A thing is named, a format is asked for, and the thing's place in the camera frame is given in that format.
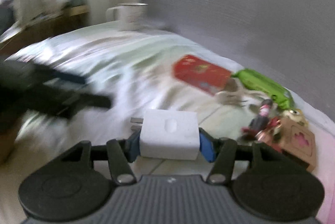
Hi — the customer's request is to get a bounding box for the wooden side table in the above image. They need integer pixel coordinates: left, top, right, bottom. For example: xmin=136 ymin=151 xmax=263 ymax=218
xmin=1 ymin=5 xmax=89 ymax=56

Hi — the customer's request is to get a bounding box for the brown cardboard box pink cutout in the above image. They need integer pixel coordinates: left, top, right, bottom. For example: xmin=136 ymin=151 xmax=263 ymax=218
xmin=275 ymin=117 xmax=317 ymax=172

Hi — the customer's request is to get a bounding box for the beige clothes peg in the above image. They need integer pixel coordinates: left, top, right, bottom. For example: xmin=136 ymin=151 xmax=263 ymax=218
xmin=214 ymin=78 xmax=269 ymax=107

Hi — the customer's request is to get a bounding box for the green wet wipes pack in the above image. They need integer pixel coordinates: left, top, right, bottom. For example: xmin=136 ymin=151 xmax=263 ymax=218
xmin=232 ymin=69 xmax=295 ymax=110

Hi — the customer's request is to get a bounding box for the small toy figurine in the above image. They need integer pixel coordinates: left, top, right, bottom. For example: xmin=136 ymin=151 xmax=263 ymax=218
xmin=241 ymin=99 xmax=282 ymax=142

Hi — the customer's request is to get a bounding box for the yellow plush keychain toy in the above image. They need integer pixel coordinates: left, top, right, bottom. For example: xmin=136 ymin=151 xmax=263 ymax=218
xmin=282 ymin=109 xmax=308 ymax=128

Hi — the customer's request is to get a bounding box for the white power adapter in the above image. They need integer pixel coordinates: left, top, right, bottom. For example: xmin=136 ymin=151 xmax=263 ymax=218
xmin=131 ymin=109 xmax=200 ymax=161

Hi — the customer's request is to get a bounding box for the grey sofa backrest cushion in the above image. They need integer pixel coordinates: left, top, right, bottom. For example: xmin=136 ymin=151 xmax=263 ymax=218
xmin=143 ymin=0 xmax=334 ymax=118

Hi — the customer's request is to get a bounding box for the light bed sheet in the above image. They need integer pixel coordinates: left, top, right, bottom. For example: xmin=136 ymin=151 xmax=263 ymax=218
xmin=0 ymin=20 xmax=335 ymax=224

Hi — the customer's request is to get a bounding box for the red box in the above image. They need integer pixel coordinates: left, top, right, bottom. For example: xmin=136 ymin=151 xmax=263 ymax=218
xmin=173 ymin=54 xmax=232 ymax=96

